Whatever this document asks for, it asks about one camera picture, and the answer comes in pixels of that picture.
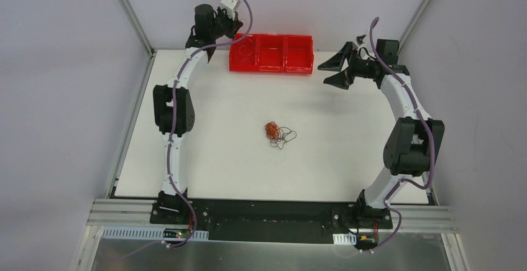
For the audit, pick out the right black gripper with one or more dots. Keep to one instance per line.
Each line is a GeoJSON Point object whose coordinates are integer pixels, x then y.
{"type": "Point", "coordinates": [352, 65]}

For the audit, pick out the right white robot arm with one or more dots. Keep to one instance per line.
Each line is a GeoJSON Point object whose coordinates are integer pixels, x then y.
{"type": "Point", "coordinates": [409, 155]}

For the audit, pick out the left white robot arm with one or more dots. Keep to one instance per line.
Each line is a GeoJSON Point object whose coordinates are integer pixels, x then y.
{"type": "Point", "coordinates": [174, 113]}

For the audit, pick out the red three-compartment bin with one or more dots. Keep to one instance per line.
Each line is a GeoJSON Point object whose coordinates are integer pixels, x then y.
{"type": "Point", "coordinates": [273, 53]}

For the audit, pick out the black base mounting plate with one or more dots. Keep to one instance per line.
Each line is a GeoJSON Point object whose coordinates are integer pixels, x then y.
{"type": "Point", "coordinates": [269, 221]}

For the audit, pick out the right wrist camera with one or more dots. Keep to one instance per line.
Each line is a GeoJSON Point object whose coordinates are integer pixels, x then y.
{"type": "Point", "coordinates": [362, 41]}

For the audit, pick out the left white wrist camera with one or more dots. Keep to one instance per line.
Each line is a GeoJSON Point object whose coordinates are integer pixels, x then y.
{"type": "Point", "coordinates": [229, 3]}

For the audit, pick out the right slotted cable duct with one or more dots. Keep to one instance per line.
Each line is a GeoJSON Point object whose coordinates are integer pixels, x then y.
{"type": "Point", "coordinates": [344, 239]}

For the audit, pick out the slotted cable duct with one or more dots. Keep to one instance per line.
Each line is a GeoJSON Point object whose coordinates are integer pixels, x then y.
{"type": "Point", "coordinates": [147, 233]}
{"type": "Point", "coordinates": [344, 239]}

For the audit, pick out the left slotted cable duct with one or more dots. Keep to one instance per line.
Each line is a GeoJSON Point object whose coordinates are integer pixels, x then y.
{"type": "Point", "coordinates": [147, 233]}

